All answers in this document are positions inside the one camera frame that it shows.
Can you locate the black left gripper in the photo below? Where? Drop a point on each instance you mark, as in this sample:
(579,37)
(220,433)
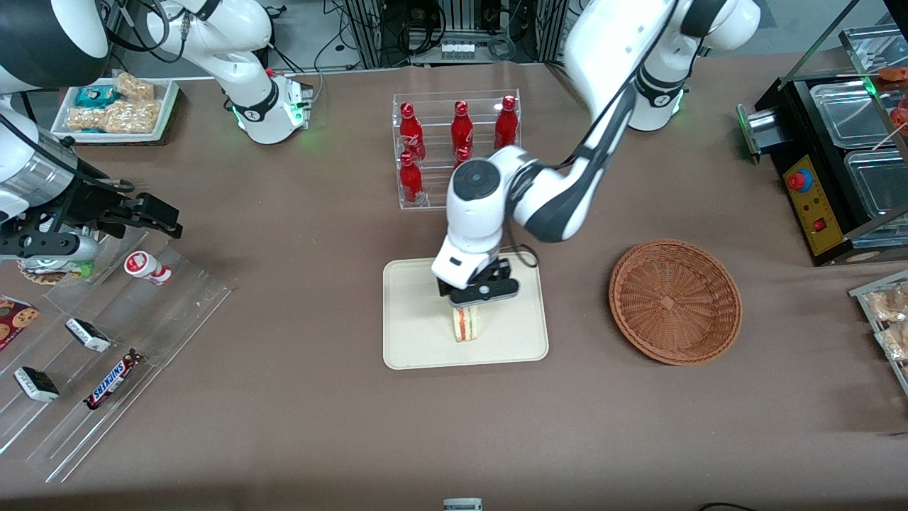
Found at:
(499,270)

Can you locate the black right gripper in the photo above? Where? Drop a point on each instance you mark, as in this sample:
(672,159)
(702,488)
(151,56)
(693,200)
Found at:
(86,201)

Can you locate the triangle sandwich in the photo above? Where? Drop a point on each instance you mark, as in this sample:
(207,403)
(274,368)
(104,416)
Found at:
(468,325)

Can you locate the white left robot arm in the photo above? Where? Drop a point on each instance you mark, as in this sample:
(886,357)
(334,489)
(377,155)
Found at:
(603,57)

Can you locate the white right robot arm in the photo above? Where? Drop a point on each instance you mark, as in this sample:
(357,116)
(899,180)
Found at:
(248,71)

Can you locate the beige plastic tray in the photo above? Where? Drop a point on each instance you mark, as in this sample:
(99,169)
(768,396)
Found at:
(411,326)

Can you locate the white snack tray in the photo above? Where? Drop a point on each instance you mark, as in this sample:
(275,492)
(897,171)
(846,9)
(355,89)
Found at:
(167,106)

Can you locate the brown wicker basket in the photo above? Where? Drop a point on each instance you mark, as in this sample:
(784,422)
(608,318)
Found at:
(674,305)

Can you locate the grey bread tray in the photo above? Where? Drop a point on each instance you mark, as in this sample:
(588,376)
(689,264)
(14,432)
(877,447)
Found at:
(862,294)

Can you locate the steel shelf tray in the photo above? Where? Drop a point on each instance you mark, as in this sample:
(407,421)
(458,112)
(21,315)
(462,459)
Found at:
(862,46)

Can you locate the white red yogurt bottle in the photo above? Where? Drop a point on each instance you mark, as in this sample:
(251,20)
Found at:
(145,267)

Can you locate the green white drink bottle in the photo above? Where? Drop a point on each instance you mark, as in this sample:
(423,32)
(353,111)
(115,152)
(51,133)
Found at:
(84,269)

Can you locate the clear acrylic stepped display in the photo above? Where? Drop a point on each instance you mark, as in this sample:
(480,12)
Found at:
(163,312)

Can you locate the large rice cracker pack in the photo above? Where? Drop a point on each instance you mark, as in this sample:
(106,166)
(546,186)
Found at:
(128,117)

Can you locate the red cola bottle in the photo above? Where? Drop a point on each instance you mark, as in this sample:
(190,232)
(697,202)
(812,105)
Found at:
(411,131)
(410,177)
(463,155)
(462,128)
(506,124)

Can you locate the small rice cracker pack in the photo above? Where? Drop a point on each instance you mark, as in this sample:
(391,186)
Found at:
(135,86)

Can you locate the teal snack package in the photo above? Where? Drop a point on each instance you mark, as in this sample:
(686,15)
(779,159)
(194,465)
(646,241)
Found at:
(96,96)

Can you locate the small wicker coaster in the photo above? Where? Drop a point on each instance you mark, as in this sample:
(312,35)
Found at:
(35,277)

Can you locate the black white snack pack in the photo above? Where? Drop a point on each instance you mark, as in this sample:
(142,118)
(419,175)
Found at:
(88,335)
(36,384)

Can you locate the snickers chocolate bar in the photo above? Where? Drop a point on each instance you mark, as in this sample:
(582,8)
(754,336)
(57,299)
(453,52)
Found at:
(113,380)

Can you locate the clear acrylic bottle rack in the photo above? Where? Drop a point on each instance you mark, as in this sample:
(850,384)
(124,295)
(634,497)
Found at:
(433,106)

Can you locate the red cookie package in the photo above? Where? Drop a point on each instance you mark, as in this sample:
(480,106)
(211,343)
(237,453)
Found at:
(14,321)

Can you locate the white power strip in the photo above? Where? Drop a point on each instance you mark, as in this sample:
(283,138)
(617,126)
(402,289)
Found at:
(457,50)

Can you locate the black controller box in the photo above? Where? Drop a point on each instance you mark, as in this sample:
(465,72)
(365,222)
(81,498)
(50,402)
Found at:
(411,21)

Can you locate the black food warmer appliance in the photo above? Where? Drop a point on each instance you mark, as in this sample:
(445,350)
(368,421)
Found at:
(780,142)

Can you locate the red emergency button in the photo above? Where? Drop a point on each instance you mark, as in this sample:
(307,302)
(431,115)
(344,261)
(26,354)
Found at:
(796,182)

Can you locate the steel food pan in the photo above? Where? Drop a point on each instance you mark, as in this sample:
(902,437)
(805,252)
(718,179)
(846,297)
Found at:
(879,184)
(848,113)

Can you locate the wrapped bread pack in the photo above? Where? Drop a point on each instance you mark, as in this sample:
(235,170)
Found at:
(895,342)
(890,305)

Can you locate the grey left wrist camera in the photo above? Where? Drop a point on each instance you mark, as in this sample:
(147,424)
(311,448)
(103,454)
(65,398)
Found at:
(489,291)

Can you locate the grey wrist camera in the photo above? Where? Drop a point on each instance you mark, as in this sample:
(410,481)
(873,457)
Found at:
(489,291)
(50,246)

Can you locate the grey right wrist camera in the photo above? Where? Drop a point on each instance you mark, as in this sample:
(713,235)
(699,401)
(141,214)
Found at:
(50,246)

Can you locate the aluminium frame rack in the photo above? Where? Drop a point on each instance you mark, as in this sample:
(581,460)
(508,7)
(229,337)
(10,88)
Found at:
(365,35)

